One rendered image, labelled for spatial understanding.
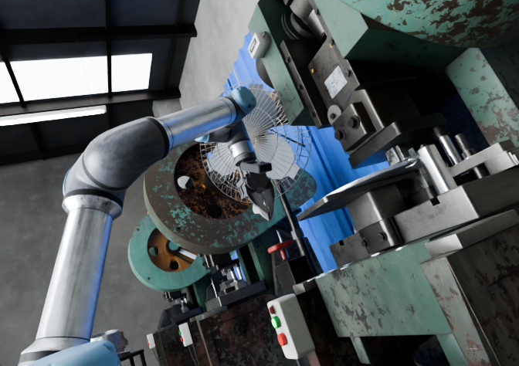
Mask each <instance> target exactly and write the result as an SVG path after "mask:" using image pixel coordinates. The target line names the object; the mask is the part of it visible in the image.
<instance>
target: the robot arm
mask: <svg viewBox="0 0 519 366"><path fill-rule="evenodd" d="M255 106H256V98H255V96H254V95H253V93H252V92H251V91H250V90H249V89H248V88H246V87H244V86H238V87H236V88H235V89H234V90H232V92H231V93H230V94H229V95H227V96H224V97H220V98H218V99H215V100H211V101H209V102H206V103H202V104H199V105H197V106H194V107H189V108H187V109H184V110H180V111H178V112H175V113H173V114H169V115H166V116H163V117H159V118H157V119H156V118H154V117H143V118H141V119H138V120H134V121H131V122H129V123H126V124H122V125H120V126H118V127H115V128H113V129H110V130H108V131H106V132H104V133H102V134H100V135H99V136H98V137H96V138H95V139H93V140H92V141H91V142H90V144H89V145H88V146H87V148H86V150H85V151H84V152H83V153H82V155H81V156H80V158H79V159H78V160H77V162H76V163H75V164H74V165H73V166H72V167H71V169H69V171H68V172H67V174H66V177H65V180H64V183H63V194H64V199H63V204H62V207H63V209H64V211H65V212H66V213H67V214H68V216H67V220H66V224H65V228H64V231H63V237H62V240H61V243H60V246H59V252H58V255H57V258H56V264H55V266H54V270H53V275H52V279H51V282H50V285H49V290H48V293H47V297H46V302H45V306H44V308H43V312H42V317H41V321H40V324H39V329H38V332H37V335H36V341H35V342H34V343H33V344H32V345H31V346H29V347H28V348H26V349H25V350H24V351H23V352H22V353H21V356H20V359H19V364H18V366H121V362H120V358H119V357H118V356H117V352H116V349H115V346H114V345H113V343H111V342H110V341H106V340H101V341H93V342H90V341H91V336H92V332H93V324H94V319H95V315H96V311H97V303H98V298H99V294H100V286H101V282H102V277H103V269H104V265H105V260H106V256H107V248H108V244H109V239H110V231H111V227H112V222H113V220H115V219H117V218H118V217H120V215H121V213H122V209H123V205H124V196H125V193H126V190H127V189H128V188H129V187H130V186H131V185H132V184H133V183H134V182H135V181H136V180H137V179H138V178H139V177H140V176H141V174H143V173H144V172H145V171H146V170H147V169H148V168H149V167H150V166H152V165H153V164H154V163H155V162H157V161H160V160H161V159H163V158H166V157H167V156H168V154H169V151H170V150H172V149H175V148H177V147H180V146H182V145H183V144H187V143H188V142H190V141H193V140H195V141H200V142H205V143H208V142H214V143H226V144H227V146H228V149H229V154H231V156H232V160H233V161H234V163H235V166H236V170H239V173H240V176H241V179H240V180H239V182H238V183H237V184H236V185H237V187H238V189H239V193H240V195H241V198H242V199H243V198H248V199H249V200H250V201H251V202H252V203H253V211H254V213H255V214H258V213H259V214H261V216H262V217H264V218H265V219H267V220H271V219H272V217H273V210H274V187H273V185H272V183H271V181H270V179H268V177H267V176H266V173H267V172H268V171H272V164H271V163H269V162H265V161H256V155H255V151H254V149H253V145H252V143H251V141H250V139H249V135H248V133H247V131H246V127H245V124H244V122H243V120H242V119H243V118H244V117H245V116H246V115H247V114H250V112H251V111H252V110H253V109H254V108H255ZM263 190H264V191H263ZM241 193H242V194H241ZM261 194H262V196H261ZM262 198H263V200H264V203H263V202H262Z"/></svg>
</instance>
